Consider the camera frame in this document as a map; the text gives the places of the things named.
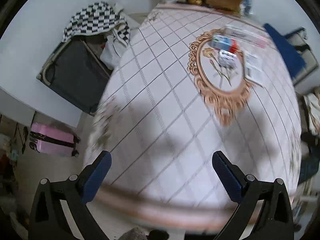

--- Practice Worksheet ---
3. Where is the white Doctor toothpaste box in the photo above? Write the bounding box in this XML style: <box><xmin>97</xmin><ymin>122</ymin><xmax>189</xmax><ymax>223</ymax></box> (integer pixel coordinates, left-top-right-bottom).
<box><xmin>224</xmin><ymin>25</ymin><xmax>268</xmax><ymax>48</ymax></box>

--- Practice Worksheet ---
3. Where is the white printed medicine box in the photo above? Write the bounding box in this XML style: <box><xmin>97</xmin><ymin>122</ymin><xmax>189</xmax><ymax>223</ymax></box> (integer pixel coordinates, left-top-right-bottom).
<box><xmin>244</xmin><ymin>51</ymin><xmax>264</xmax><ymax>87</ymax></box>

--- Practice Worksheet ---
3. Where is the floral patterned tablecloth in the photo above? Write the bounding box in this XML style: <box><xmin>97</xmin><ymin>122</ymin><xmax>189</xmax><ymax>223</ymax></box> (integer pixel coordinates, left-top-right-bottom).
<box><xmin>85</xmin><ymin>4</ymin><xmax>302</xmax><ymax>230</ymax></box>

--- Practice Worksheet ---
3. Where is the black white checkered cloth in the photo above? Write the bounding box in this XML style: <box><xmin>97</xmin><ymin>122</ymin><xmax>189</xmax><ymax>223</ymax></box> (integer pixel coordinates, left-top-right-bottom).
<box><xmin>62</xmin><ymin>1</ymin><xmax>131</xmax><ymax>47</ymax></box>

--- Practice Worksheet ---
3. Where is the blue red small box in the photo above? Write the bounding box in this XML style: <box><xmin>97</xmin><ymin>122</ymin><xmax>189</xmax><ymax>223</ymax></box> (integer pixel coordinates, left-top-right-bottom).
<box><xmin>210</xmin><ymin>34</ymin><xmax>238</xmax><ymax>53</ymax></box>

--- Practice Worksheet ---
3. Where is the white plastic bag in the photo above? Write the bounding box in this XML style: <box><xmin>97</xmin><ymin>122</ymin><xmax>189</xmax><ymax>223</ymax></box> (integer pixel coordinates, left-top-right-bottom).
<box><xmin>100</xmin><ymin>35</ymin><xmax>127</xmax><ymax>70</ymax></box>

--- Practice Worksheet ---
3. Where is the pink suitcase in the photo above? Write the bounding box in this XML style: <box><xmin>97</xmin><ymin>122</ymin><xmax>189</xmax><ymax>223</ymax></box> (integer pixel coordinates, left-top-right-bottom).
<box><xmin>29</xmin><ymin>123</ymin><xmax>80</xmax><ymax>157</ymax></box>

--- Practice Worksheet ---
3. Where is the beige cloth bag pile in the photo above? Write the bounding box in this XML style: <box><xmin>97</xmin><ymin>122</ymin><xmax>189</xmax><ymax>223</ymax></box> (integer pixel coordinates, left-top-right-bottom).
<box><xmin>303</xmin><ymin>91</ymin><xmax>320</xmax><ymax>135</ymax></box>

